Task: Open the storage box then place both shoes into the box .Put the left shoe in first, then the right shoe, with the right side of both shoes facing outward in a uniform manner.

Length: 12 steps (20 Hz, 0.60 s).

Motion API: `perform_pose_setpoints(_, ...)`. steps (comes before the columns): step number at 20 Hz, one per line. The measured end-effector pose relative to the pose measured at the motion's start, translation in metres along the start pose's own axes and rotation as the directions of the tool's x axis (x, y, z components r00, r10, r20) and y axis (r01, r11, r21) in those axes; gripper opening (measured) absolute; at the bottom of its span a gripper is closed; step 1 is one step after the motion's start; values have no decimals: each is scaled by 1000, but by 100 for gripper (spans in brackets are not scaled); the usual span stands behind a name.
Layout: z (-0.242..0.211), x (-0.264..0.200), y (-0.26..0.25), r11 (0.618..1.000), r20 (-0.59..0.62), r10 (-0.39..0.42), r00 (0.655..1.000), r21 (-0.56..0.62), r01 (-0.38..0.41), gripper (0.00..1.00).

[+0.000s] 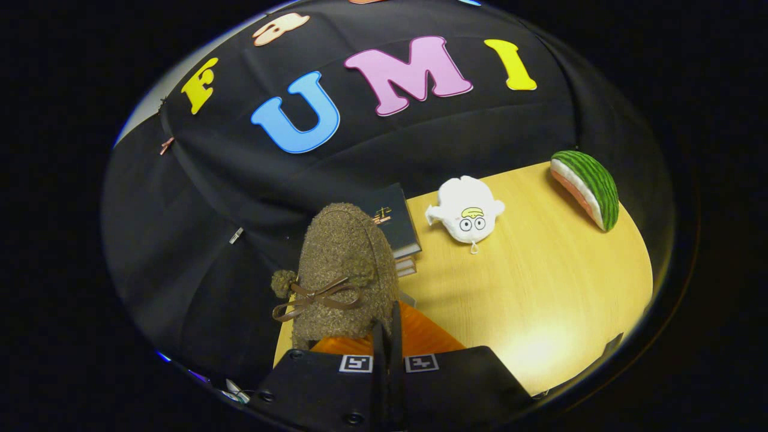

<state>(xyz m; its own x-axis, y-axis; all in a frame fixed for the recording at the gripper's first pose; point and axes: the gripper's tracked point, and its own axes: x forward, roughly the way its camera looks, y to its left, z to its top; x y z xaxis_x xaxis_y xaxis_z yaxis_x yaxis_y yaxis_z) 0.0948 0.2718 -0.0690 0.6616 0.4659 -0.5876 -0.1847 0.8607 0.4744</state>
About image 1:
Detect black backdrop cloth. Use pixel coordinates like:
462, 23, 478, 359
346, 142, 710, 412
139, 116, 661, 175
102, 0, 676, 391

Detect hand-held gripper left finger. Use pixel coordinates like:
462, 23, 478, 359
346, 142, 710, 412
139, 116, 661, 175
249, 321, 391, 432

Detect watermelon slice plush toy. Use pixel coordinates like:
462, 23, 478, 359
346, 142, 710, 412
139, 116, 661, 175
550, 150, 620, 232

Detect brown fuzzy shoe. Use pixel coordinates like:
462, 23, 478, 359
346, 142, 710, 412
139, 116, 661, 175
271, 202, 400, 350

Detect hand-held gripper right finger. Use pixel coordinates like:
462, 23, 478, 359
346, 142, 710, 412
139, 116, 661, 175
389, 301, 535, 432

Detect black hardcover book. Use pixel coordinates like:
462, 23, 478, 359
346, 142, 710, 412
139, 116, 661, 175
359, 183, 422, 260

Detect white plush toy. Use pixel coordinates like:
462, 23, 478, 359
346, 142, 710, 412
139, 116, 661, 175
425, 175, 506, 254

